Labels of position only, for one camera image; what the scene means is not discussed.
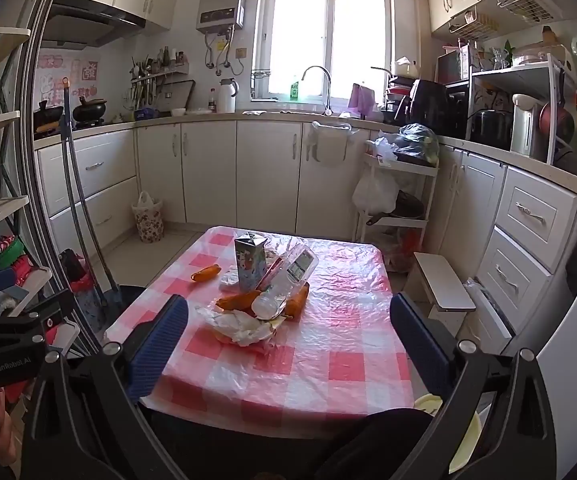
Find white storage trolley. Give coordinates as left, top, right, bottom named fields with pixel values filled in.
left=353, top=152, right=440, bottom=261

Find red green knitted cloth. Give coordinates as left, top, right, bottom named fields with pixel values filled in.
left=0, top=235, right=34, bottom=281

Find purple cloth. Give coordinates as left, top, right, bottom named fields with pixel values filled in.
left=347, top=82, right=377, bottom=116

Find small white plastic bag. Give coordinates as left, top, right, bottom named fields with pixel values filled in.
left=366, top=132, right=399, bottom=161

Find red checkered plastic tablecloth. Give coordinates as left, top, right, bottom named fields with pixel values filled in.
left=104, top=226, right=417, bottom=441

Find yellow plastic bin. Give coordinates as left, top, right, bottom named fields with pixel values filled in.
left=413, top=394, right=484, bottom=473

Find black wok on stove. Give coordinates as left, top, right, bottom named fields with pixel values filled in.
left=72, top=96, right=108, bottom=123

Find grey long-handled broom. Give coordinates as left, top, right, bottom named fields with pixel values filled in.
left=60, top=76, right=106, bottom=333

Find white thermos jug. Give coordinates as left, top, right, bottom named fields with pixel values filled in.
left=217, top=77, right=240, bottom=114

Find white counter shelf rack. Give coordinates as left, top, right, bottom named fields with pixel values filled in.
left=466, top=52, right=577, bottom=166

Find large white wire basket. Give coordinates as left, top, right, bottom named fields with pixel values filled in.
left=496, top=0, right=564, bottom=23

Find wall utensil rack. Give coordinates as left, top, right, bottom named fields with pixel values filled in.
left=129, top=47, right=190, bottom=111

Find small white wire basket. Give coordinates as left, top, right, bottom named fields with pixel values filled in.
left=449, top=7, right=499, bottom=41

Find large white tissue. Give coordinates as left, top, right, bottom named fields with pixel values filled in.
left=196, top=305, right=286, bottom=348

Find black bag of vegetables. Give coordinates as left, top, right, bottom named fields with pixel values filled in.
left=391, top=122, right=440, bottom=167

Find black frying pan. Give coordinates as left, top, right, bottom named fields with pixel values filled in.
left=366, top=191, right=425, bottom=226

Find white step stool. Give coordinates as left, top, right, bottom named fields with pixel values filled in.
left=413, top=252, right=477, bottom=341

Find pink wall stickers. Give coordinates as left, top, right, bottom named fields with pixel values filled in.
left=36, top=52, right=102, bottom=106

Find black rice cooker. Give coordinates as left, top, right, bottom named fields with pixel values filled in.
left=470, top=109, right=513, bottom=147

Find floral waste basket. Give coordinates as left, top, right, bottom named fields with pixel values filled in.
left=132, top=191, right=165, bottom=243

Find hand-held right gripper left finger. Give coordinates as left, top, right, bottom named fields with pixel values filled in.
left=21, top=294, right=189, bottom=480

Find grey milk carton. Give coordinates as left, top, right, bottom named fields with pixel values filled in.
left=234, top=231, right=268, bottom=293

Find large white plastic bag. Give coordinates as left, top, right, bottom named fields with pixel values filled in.
left=353, top=170, right=400, bottom=215

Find black and red bag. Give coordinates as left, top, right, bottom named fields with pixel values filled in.
left=58, top=249, right=89, bottom=291

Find white electric water boiler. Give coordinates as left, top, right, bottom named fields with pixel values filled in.
left=510, top=94, right=547, bottom=158

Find person's dark trousers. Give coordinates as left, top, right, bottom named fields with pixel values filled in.
left=288, top=407, right=437, bottom=480

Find red plastic bag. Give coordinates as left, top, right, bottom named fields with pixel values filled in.
left=383, top=230, right=422, bottom=271

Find clear plastic bottle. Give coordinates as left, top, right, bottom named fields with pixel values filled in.
left=252, top=242, right=319, bottom=321

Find white hanging cabinet bin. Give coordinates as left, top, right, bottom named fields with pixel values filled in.
left=305, top=120, right=359, bottom=168

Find black range hood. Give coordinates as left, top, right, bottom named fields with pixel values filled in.
left=41, top=0, right=146, bottom=51

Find black air fryer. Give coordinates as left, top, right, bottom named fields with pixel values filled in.
left=409, top=78, right=449, bottom=133

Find small white tissue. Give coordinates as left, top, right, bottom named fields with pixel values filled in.
left=220, top=266, right=242, bottom=292

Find white base cabinets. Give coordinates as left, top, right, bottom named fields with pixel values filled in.
left=33, top=117, right=577, bottom=356

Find dark blue bin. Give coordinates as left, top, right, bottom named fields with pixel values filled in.
left=113, top=285, right=150, bottom=313

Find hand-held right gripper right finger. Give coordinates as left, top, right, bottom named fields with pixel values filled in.
left=389, top=292, right=557, bottom=480

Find red hanging pan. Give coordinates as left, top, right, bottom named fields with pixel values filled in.
left=539, top=100, right=575, bottom=146

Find kitchen window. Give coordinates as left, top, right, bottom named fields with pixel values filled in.
left=251, top=0, right=404, bottom=106

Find white water heater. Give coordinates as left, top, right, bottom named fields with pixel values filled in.
left=196, top=0, right=246, bottom=35

